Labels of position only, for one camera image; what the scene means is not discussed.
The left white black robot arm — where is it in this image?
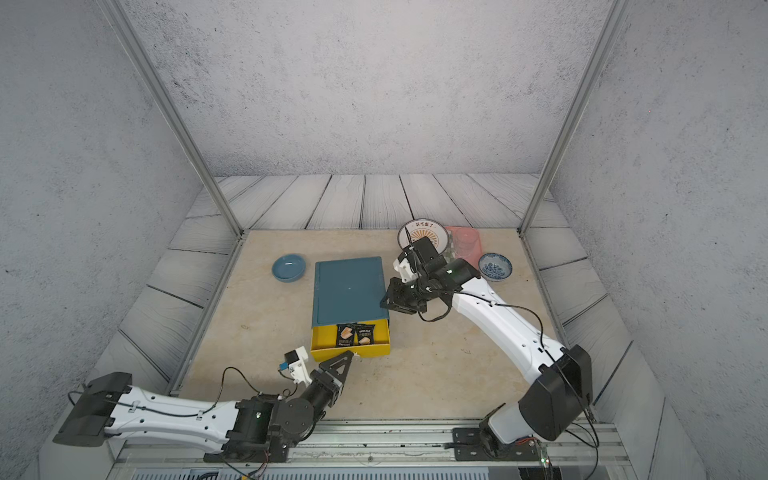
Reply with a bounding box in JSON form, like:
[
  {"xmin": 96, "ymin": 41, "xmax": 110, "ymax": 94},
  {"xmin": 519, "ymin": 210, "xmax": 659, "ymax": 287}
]
[{"xmin": 53, "ymin": 351, "xmax": 354, "ymax": 463}]

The blue white patterned bowl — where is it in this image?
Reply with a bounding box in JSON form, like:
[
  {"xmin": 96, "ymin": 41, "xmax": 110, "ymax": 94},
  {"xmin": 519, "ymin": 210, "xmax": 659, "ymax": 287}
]
[{"xmin": 478, "ymin": 252, "xmax": 513, "ymax": 282}]

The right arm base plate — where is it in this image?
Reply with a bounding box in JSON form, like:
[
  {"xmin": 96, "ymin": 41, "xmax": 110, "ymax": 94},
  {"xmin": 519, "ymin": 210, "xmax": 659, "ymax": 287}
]
[{"xmin": 444, "ymin": 427, "xmax": 541, "ymax": 462}]

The left aluminium frame post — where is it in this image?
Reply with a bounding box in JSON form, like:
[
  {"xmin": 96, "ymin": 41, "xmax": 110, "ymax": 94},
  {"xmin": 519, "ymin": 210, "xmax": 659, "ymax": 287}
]
[{"xmin": 97, "ymin": 0, "xmax": 244, "ymax": 240}]

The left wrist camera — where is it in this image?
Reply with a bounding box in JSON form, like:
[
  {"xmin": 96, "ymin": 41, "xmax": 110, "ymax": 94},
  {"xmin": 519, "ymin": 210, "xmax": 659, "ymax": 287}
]
[{"xmin": 278, "ymin": 346, "xmax": 311, "ymax": 385}]

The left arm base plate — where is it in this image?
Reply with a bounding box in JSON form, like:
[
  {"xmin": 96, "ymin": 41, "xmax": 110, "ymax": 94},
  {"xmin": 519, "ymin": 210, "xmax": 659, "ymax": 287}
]
[{"xmin": 203, "ymin": 430, "xmax": 289, "ymax": 463}]

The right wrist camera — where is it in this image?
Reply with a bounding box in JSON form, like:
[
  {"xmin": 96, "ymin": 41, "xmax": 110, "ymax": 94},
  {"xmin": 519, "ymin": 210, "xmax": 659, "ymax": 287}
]
[{"xmin": 393, "ymin": 249, "xmax": 419, "ymax": 283}]

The white plate orange sunburst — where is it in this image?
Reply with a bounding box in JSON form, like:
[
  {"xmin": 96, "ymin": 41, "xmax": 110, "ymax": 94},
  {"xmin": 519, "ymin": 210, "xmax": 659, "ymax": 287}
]
[{"xmin": 397, "ymin": 218, "xmax": 449, "ymax": 253}]

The yellow top drawer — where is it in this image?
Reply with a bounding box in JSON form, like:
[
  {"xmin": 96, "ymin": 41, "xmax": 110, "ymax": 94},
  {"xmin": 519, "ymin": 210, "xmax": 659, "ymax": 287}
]
[{"xmin": 311, "ymin": 319, "xmax": 391, "ymax": 362}]

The pink plastic tray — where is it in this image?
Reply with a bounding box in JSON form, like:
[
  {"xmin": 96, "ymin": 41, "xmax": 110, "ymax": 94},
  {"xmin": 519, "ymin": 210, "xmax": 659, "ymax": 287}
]
[{"xmin": 446, "ymin": 227, "xmax": 483, "ymax": 268}]

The right aluminium frame post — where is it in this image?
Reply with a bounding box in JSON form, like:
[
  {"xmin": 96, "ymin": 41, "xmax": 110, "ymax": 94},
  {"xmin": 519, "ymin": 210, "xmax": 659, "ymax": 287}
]
[{"xmin": 518, "ymin": 0, "xmax": 631, "ymax": 239}]

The aluminium mounting rail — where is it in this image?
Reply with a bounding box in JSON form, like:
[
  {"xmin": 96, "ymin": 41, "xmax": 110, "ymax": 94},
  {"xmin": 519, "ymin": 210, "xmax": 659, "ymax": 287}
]
[{"xmin": 107, "ymin": 419, "xmax": 637, "ymax": 480}]

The black cookie packet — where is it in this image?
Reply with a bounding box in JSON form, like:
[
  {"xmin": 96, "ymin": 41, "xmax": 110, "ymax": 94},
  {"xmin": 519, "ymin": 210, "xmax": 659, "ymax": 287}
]
[
  {"xmin": 355, "ymin": 324, "xmax": 375, "ymax": 345},
  {"xmin": 336, "ymin": 324, "xmax": 356, "ymax": 348}
]

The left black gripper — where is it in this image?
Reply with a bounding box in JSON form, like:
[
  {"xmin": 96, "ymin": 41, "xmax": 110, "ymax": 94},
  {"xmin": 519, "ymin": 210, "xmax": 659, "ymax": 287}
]
[{"xmin": 284, "ymin": 354, "xmax": 354, "ymax": 452}]

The teal drawer cabinet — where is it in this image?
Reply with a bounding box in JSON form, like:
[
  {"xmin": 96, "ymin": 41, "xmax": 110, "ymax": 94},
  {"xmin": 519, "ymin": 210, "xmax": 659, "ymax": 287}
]
[{"xmin": 311, "ymin": 256, "xmax": 389, "ymax": 327}]

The blue ceramic dish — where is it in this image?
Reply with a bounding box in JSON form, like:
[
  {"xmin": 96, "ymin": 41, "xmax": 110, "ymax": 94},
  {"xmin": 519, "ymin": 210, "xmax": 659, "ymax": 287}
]
[{"xmin": 271, "ymin": 254, "xmax": 306, "ymax": 283}]

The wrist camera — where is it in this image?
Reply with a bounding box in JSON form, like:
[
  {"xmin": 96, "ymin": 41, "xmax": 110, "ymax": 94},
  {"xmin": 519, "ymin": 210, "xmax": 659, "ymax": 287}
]
[
  {"xmin": 278, "ymin": 346, "xmax": 311, "ymax": 385},
  {"xmin": 393, "ymin": 249, "xmax": 419, "ymax": 283}
]

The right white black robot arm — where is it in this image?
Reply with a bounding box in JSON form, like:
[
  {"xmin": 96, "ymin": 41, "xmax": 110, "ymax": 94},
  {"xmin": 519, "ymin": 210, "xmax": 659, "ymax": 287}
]
[{"xmin": 381, "ymin": 254, "xmax": 592, "ymax": 455}]

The aluminium frame post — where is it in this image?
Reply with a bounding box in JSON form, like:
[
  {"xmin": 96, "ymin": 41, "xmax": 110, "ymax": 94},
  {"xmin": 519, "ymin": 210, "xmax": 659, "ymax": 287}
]
[
  {"xmin": 97, "ymin": 0, "xmax": 244, "ymax": 240},
  {"xmin": 518, "ymin": 0, "xmax": 631, "ymax": 239}
]

